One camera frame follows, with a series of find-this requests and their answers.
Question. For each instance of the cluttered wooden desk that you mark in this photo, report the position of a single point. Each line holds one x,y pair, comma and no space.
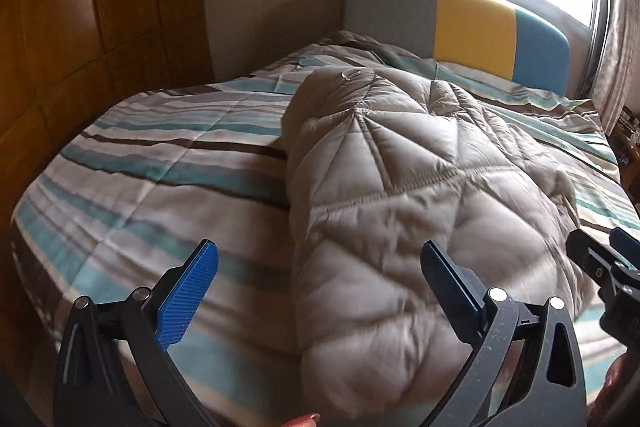
629,132

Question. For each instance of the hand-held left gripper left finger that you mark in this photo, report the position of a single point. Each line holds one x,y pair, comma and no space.
187,294

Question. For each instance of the person's left hand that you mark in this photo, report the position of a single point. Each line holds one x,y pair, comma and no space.
302,421

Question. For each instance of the beige quilted down jacket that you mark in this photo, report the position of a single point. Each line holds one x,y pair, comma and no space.
425,207

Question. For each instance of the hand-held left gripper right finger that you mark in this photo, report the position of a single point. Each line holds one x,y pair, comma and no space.
452,289

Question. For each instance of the wooden wardrobe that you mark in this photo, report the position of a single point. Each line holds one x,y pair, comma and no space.
90,32

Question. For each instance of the person's right hand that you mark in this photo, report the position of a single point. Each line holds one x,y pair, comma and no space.
617,379

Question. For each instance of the striped duvet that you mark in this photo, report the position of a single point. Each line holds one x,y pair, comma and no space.
150,167

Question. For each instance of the grey yellow blue headboard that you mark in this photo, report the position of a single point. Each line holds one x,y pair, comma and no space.
470,22

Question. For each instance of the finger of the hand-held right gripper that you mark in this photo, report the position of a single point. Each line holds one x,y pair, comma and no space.
627,242
587,252

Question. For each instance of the beige patterned curtain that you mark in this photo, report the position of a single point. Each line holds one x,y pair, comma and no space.
620,32

